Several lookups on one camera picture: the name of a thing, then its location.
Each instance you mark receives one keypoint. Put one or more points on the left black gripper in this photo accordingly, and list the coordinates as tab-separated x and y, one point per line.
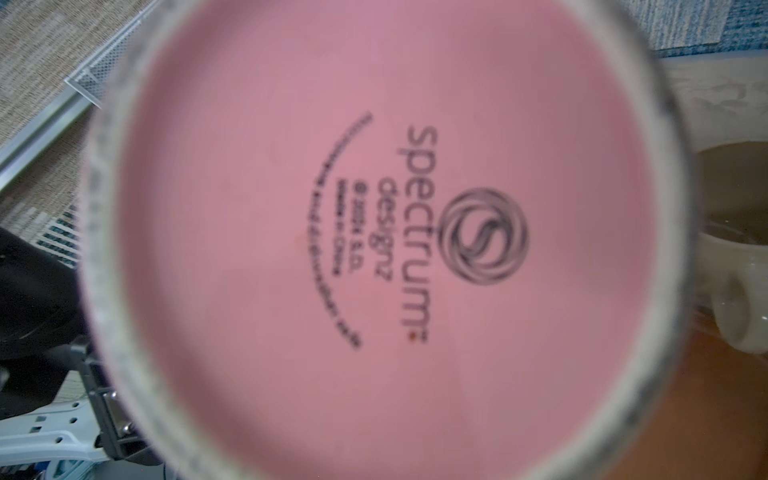
119	435

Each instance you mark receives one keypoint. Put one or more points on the white wire mesh basket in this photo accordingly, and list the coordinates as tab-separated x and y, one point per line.
89	79

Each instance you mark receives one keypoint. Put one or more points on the pink ghost pattern mug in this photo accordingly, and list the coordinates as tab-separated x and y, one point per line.
388	239

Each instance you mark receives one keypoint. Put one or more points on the orange plastic tray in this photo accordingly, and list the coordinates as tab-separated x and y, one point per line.
712	422

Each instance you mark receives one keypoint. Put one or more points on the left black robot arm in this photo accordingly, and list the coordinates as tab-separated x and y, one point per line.
56	399

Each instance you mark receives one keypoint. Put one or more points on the cream marbled mug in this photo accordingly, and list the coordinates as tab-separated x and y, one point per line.
732	255

